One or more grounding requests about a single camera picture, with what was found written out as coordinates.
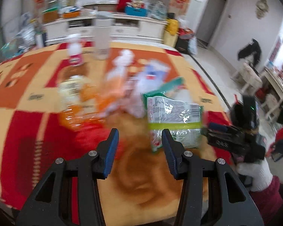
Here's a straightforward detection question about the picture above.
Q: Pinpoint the white TV cabinet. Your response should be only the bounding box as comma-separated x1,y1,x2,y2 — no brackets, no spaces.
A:
44,13,167,45

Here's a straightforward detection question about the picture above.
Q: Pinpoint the orange red checkered blanket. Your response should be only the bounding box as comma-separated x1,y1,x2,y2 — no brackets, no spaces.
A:
0,42,228,225

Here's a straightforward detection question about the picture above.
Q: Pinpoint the red plastic bag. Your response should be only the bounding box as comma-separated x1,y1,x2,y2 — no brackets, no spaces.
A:
74,123,111,154

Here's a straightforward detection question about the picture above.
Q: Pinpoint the tall white cup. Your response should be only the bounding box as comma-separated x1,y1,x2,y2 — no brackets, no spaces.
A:
93,11,113,60

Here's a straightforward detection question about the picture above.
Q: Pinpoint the right white gloved hand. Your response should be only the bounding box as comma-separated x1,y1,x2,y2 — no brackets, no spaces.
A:
236,159,273,192

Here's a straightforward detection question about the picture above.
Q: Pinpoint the white chair with black coat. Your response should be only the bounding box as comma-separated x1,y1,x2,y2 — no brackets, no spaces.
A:
231,38,263,95

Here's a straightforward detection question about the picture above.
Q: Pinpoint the small white pink bottle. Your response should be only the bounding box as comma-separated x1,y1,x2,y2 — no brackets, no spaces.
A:
67,33,83,66

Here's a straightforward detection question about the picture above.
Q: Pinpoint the orange snack box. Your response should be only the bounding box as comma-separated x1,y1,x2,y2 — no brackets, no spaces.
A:
97,49,134,113

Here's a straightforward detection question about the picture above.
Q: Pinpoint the blue storage basket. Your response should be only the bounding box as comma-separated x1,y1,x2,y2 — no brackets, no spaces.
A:
125,6,147,17

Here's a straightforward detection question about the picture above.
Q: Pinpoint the white blue medicine box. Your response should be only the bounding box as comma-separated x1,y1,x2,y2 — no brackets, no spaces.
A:
135,59,170,93

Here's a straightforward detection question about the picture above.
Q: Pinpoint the yellow bag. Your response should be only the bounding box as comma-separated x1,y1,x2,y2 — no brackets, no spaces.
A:
165,18,179,36

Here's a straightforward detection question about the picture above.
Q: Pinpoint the white dining table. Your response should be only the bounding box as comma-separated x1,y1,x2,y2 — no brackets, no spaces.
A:
260,67,283,122

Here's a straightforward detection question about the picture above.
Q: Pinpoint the orange bread snack bag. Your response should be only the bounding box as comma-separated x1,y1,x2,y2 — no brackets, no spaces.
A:
58,75,103,131

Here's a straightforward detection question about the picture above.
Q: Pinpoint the black shopping bag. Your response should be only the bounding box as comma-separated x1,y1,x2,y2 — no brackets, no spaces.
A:
175,36,191,54

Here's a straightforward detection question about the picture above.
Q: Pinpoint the green white snack bag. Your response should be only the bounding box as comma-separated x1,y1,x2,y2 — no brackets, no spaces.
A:
142,93,203,152

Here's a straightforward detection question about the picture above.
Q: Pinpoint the wall clock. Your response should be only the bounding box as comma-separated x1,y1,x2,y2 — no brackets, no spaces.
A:
256,0,269,19

